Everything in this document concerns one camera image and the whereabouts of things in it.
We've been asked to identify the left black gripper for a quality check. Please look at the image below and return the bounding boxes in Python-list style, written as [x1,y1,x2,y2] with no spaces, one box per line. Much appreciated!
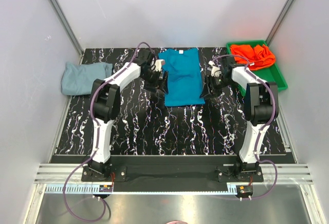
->
[141,70,168,95]

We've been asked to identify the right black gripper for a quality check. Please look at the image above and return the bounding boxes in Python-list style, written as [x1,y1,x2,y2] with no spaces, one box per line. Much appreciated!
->
[199,74,235,100]

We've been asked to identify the teal blue t shirt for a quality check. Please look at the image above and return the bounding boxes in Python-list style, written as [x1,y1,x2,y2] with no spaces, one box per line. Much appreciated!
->
[158,48,205,107]

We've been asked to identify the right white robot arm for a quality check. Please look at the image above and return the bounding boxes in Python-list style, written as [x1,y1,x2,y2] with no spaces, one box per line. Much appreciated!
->
[200,54,279,181]

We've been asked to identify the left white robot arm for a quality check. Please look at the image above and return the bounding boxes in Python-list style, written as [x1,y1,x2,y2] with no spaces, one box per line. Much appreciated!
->
[86,49,169,181]

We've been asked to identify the orange t shirt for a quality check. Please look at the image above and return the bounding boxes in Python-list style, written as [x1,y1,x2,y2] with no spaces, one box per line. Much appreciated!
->
[229,44,276,71]

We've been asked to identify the folded grey-blue t shirt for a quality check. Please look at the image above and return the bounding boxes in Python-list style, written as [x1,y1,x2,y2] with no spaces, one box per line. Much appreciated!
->
[61,62,113,96]

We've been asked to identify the right black connector box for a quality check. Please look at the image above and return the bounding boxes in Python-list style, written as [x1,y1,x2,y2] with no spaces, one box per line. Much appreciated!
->
[236,184,253,198]

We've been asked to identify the black connector box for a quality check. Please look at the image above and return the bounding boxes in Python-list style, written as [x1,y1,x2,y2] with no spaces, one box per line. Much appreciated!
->
[236,184,253,198]
[99,182,113,194]

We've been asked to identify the left black connector box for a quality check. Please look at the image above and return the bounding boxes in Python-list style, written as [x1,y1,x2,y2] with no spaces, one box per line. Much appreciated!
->
[99,182,113,194]

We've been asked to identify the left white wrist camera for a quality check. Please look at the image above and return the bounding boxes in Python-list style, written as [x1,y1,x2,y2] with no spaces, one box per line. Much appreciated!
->
[153,59,166,72]

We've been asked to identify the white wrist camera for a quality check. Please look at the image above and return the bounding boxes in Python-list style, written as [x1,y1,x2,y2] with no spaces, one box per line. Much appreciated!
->
[208,61,222,78]
[153,59,166,72]

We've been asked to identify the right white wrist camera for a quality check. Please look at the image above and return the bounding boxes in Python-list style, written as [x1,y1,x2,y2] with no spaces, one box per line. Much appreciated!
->
[208,61,222,78]

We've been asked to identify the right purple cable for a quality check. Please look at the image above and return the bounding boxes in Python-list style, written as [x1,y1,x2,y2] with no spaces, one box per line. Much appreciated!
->
[212,54,279,201]

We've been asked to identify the purple cable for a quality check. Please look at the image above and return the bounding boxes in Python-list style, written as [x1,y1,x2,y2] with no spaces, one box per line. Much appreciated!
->
[212,54,279,201]
[62,41,156,222]

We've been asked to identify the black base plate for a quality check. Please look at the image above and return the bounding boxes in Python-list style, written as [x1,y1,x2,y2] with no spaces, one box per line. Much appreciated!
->
[81,155,264,194]

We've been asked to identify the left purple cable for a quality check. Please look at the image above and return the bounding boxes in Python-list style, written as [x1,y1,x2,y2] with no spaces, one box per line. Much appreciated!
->
[62,41,156,222]

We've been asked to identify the aluminium rail frame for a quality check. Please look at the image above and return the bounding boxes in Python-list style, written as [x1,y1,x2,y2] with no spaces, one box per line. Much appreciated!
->
[24,162,326,223]

